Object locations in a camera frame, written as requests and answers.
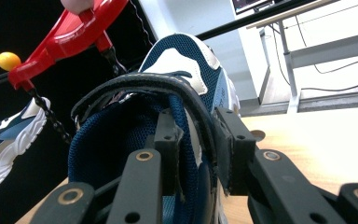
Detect red and black shoe rack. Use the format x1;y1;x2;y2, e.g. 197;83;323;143
0;0;154;146

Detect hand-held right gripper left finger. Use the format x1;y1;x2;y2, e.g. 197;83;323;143
153;108;185;198

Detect dark monitor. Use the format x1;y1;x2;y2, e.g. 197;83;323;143
231;0;277;16

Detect black floor cables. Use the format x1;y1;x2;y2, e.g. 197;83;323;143
293;0;358;93

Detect white desk frame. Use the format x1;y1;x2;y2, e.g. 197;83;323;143
246;0;358;115

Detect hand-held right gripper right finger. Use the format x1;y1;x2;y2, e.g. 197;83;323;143
213;106;258;198

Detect navy and beige sneaker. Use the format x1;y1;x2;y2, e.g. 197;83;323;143
0;96;51;202
67;32;241;224

